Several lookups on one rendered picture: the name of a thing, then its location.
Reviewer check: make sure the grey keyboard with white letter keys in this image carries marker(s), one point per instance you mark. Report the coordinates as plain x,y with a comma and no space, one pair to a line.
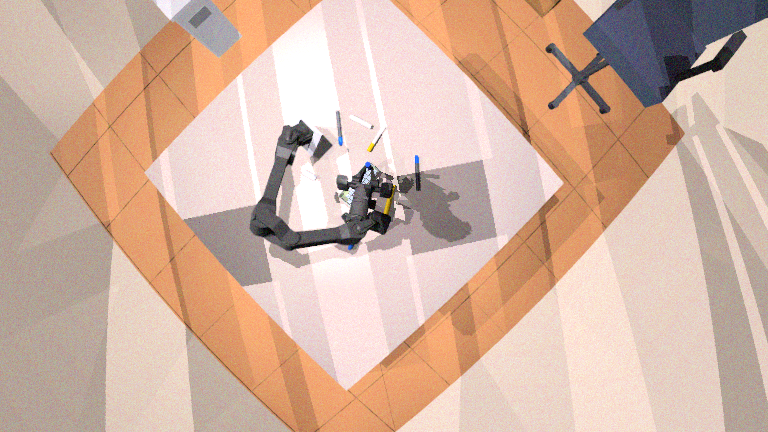
347,196

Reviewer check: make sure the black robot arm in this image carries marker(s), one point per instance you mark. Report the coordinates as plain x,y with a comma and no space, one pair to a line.
265,222

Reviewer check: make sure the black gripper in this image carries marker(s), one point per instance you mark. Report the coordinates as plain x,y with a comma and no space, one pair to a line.
363,192

